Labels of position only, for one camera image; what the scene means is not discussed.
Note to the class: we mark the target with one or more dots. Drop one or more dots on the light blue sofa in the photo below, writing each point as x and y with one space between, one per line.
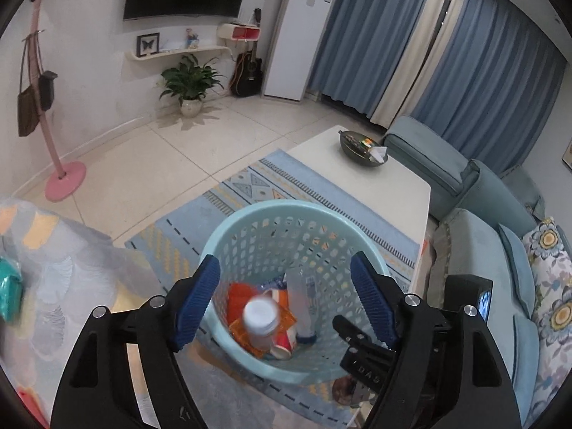
473 250

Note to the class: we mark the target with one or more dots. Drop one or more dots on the clear plastic bottle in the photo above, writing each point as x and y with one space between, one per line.
299 299

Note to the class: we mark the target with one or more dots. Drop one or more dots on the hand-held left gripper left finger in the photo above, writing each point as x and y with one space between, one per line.
196 304

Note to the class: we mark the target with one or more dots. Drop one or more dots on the orange foil snack wrapper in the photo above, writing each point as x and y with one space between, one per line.
237 299

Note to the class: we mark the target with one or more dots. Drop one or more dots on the pink packet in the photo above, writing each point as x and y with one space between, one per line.
32 407

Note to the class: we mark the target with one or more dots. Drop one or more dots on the curved white wall shelf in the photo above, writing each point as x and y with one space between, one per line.
178 52

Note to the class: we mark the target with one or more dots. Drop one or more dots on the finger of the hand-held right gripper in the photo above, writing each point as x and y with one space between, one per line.
362 362

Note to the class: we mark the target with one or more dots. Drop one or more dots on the pink coat rack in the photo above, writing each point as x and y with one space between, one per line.
67 183

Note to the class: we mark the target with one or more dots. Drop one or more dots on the floral cushion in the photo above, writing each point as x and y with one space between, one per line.
554 286

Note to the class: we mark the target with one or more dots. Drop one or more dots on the brown hanging bag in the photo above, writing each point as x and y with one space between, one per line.
29 111

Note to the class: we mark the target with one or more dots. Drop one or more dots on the teal packet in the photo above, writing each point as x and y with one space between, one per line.
9 290

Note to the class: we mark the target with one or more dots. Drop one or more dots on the potted green plant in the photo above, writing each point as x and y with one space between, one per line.
192 80

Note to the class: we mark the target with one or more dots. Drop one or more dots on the small black wall device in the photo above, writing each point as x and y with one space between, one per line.
258 16

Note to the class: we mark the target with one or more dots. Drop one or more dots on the patterned tablecloth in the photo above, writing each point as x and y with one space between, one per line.
67 277

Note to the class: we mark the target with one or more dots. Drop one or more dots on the white coffee table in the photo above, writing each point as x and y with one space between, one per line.
357 187

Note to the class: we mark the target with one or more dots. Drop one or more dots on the small shelf figurine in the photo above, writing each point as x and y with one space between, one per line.
192 39

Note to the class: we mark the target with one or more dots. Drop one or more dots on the dark green bowl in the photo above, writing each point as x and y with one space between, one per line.
357 152

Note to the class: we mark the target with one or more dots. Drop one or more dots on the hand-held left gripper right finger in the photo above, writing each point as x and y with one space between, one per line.
373 299

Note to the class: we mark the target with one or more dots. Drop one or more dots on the red and white tissue box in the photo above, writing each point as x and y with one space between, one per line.
239 32

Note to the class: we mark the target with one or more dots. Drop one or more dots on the black hanging bag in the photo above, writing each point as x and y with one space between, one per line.
47 91

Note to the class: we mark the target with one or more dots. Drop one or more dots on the light blue plastic basket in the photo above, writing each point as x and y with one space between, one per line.
286 232

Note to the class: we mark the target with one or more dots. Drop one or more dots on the blue cushion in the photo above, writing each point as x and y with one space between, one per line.
518 268

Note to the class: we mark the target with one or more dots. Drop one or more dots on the framed butterfly picture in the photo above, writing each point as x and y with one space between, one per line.
148 43

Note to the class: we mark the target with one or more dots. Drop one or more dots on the blue patterned rug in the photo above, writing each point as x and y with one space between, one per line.
250 183

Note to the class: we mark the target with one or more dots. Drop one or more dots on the pink bottle with white cap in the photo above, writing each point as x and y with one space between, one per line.
261 317

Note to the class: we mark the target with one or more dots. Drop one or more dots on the white refrigerator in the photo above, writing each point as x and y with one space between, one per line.
299 35

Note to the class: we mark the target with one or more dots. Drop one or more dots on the black acoustic guitar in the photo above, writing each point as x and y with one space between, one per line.
247 76

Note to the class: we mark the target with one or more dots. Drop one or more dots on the cream curtain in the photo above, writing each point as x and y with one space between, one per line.
424 44

